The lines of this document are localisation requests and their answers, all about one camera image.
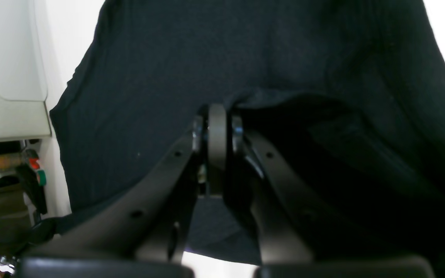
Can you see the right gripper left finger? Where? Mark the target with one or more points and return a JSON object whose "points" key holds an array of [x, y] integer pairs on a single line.
{"points": [[149, 223]]}

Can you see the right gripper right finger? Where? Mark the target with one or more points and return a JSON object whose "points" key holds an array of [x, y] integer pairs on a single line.
{"points": [[292, 223]]}

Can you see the black T-shirt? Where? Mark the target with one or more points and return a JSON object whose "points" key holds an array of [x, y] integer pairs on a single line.
{"points": [[351, 92]]}

